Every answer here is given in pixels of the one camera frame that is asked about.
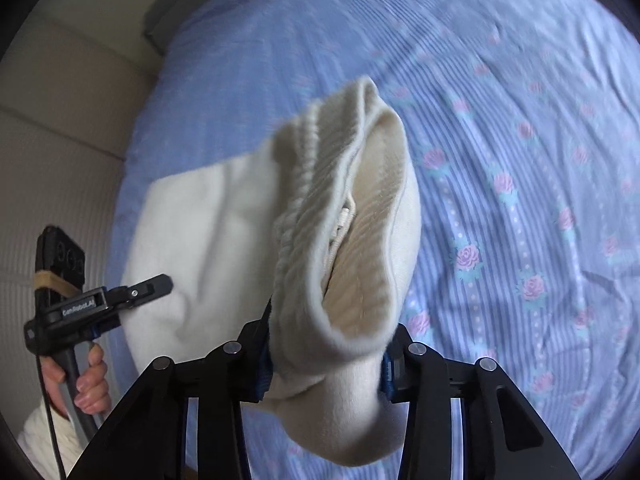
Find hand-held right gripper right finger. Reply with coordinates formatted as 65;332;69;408
380;325;581;480

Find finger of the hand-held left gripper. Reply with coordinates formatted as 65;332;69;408
107;274;174;311

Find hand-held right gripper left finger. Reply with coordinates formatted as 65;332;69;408
65;300;273;480

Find cream knit sweater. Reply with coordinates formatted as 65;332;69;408
120;75;423;468

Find person's left forearm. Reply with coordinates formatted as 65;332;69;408
17;400;93;467

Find person's left hand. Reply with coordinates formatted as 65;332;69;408
42;345;112;416

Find beige padded headboard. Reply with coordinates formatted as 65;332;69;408
0;7;163;411

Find blue floral striped bedsheet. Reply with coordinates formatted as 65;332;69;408
102;0;640;480

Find black cable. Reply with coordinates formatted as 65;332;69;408
35;352;66;478

